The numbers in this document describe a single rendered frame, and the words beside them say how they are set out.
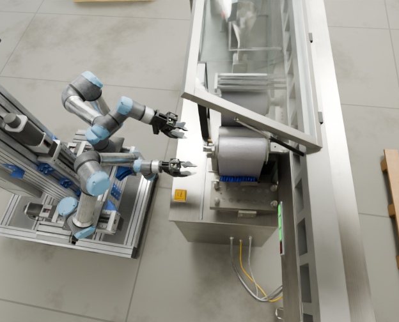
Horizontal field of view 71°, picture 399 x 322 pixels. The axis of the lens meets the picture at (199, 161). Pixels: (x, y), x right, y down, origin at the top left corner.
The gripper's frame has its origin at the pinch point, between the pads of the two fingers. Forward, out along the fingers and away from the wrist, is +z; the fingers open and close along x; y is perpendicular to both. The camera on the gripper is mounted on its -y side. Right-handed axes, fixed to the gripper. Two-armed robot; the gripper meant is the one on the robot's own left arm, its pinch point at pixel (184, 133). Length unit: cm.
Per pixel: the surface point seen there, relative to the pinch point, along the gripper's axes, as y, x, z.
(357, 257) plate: 51, -55, 50
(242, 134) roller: 8.5, 8.9, 31.5
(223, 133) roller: 1.8, 9.0, 23.5
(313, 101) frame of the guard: 58, -2, 21
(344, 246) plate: 49, -51, 47
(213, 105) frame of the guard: 52, -21, -21
